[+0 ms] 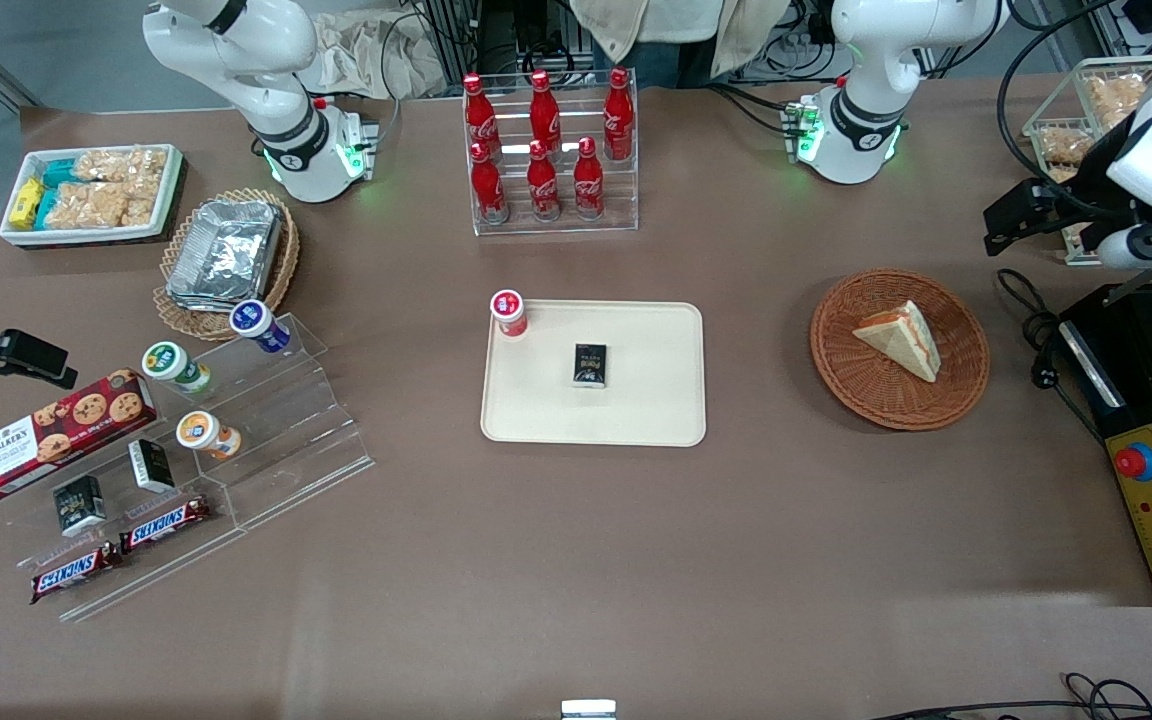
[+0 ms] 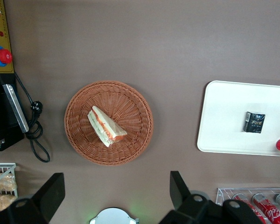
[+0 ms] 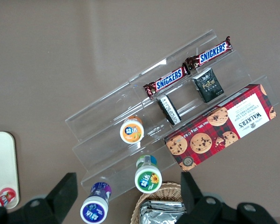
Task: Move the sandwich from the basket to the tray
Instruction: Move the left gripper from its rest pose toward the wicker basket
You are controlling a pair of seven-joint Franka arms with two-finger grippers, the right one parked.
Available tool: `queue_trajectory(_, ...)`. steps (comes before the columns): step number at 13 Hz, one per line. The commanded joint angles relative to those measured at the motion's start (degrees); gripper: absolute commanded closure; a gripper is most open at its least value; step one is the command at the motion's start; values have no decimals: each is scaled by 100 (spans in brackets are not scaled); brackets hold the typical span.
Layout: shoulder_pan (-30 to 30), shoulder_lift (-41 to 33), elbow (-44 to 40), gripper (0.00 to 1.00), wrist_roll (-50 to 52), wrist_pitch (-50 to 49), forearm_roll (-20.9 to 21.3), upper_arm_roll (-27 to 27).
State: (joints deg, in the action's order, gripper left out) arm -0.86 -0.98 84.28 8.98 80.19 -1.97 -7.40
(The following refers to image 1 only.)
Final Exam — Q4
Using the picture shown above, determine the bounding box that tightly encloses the triangular sandwich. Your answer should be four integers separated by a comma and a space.
853, 300, 941, 384

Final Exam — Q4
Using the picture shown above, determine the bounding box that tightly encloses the white rectangular snack tray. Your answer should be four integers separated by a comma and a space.
0, 144, 185, 248

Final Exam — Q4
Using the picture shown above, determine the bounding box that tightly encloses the round brown wicker basket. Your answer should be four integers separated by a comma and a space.
810, 268, 991, 432

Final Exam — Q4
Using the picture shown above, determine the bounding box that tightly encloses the tan wicker basket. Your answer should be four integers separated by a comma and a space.
153, 187, 301, 342

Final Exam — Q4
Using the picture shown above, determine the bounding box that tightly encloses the cream plastic tray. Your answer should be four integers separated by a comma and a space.
480, 301, 707, 448

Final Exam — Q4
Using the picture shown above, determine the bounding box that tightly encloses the clear bag puffed snack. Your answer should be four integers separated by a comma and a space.
1036, 126, 1099, 169
1081, 74, 1149, 128
44, 181, 163, 230
74, 147, 169, 185

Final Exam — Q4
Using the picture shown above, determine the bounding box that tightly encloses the red Walkers cookie box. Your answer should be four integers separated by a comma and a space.
0, 367, 160, 500

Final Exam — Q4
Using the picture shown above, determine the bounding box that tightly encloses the green lid small jar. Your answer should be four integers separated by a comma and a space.
141, 340, 213, 394

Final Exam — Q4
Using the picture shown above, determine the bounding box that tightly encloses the yellow snack packet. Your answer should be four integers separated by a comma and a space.
10, 177, 45, 230

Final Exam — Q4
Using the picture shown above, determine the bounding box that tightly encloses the small black white box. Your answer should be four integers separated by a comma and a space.
127, 437, 176, 495

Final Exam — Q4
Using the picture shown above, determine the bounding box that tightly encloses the orange lid small jar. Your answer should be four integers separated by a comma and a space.
175, 410, 243, 462

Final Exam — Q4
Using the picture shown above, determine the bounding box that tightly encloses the Snickers chocolate bar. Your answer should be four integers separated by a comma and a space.
118, 494, 213, 555
30, 542, 123, 605

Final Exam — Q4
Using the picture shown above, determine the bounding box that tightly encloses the stack of foil trays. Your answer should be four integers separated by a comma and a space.
165, 198, 285, 314

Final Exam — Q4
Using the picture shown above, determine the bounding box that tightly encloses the blue lid small jar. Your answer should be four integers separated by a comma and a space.
229, 299, 293, 355

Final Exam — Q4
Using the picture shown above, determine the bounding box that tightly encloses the clear acrylic stepped display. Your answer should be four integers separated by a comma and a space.
0, 312, 376, 624

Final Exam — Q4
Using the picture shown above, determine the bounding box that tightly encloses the person in beige jacket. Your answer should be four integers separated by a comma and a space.
569, 0, 799, 93

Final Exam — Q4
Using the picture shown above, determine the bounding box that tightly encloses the red cola bottle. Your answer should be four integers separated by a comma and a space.
469, 141, 509, 224
526, 139, 562, 222
529, 69, 563, 151
463, 73, 503, 153
573, 136, 606, 220
602, 67, 635, 162

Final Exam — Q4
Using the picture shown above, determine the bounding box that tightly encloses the clear acrylic bottle rack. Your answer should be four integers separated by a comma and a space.
462, 67, 640, 238

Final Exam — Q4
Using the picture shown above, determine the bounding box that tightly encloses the crumpled beige paper bag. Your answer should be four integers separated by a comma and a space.
309, 9, 449, 102

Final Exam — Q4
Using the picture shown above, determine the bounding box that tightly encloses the red lid small jar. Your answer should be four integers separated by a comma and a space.
491, 289, 529, 341

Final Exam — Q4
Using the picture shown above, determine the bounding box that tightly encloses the black power cable with plug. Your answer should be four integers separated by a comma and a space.
995, 267, 1109, 444

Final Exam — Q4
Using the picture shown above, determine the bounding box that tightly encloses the white wire snack rack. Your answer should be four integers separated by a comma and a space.
1022, 53, 1152, 267

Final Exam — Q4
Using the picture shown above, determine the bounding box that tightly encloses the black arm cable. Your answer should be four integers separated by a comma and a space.
995, 0, 1152, 223

